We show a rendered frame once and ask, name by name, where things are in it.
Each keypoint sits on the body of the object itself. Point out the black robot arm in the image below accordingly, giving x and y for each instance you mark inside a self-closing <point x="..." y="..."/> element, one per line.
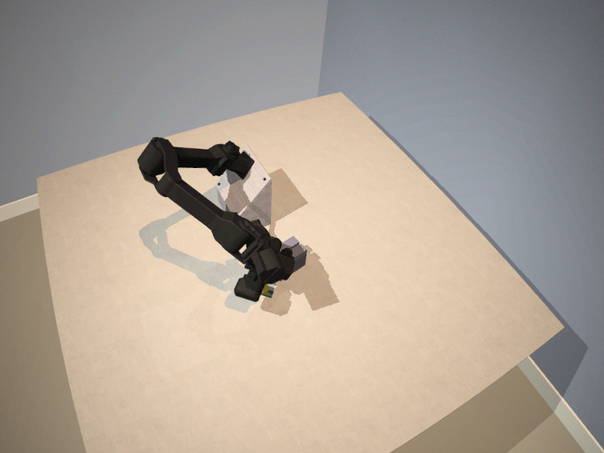
<point x="229" y="229"/>

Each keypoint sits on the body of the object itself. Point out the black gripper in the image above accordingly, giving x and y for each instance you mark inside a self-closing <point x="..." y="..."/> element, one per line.
<point x="250" y="286"/>

